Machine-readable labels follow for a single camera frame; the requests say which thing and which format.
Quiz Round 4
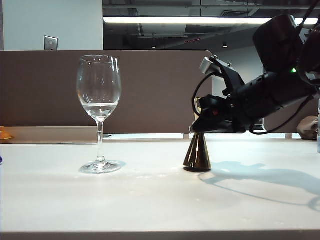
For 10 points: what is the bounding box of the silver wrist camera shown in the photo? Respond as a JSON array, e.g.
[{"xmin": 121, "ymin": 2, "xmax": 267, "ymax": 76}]
[{"xmin": 199, "ymin": 56, "xmax": 223, "ymax": 76}]

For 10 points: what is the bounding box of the grey wall outlet plate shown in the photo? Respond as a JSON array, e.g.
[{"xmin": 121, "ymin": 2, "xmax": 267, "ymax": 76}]
[{"xmin": 43, "ymin": 35, "xmax": 59, "ymax": 52}]

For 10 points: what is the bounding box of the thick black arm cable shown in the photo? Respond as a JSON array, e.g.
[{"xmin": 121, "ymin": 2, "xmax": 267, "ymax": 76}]
[{"xmin": 248, "ymin": 93, "xmax": 315, "ymax": 136}]

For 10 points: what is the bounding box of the gold double-cone jigger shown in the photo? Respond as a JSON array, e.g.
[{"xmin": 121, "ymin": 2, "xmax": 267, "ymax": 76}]
[{"xmin": 183, "ymin": 96, "xmax": 212, "ymax": 173}]

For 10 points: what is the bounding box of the thin black camera cable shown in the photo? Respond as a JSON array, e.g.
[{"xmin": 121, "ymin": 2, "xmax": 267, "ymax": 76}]
[{"xmin": 191, "ymin": 71, "xmax": 218, "ymax": 121}]

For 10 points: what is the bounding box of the brown lumpy object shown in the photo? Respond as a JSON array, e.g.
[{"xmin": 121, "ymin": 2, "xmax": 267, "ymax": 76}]
[{"xmin": 296, "ymin": 116, "xmax": 320, "ymax": 141}]

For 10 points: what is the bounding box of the orange object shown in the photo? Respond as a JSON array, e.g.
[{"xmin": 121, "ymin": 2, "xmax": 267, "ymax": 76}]
[{"xmin": 0, "ymin": 126, "xmax": 13, "ymax": 144}]

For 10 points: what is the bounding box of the white ceiling light strip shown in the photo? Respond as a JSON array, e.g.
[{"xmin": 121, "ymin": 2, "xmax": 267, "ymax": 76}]
[{"xmin": 102, "ymin": 16, "xmax": 320, "ymax": 26}]

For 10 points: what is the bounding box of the clear wine glass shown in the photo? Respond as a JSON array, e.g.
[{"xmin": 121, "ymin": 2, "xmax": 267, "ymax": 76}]
[{"xmin": 76, "ymin": 54, "xmax": 123, "ymax": 175}]

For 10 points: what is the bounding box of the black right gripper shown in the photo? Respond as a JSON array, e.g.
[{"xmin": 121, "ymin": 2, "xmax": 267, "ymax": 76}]
[{"xmin": 189, "ymin": 59, "xmax": 254, "ymax": 135}]

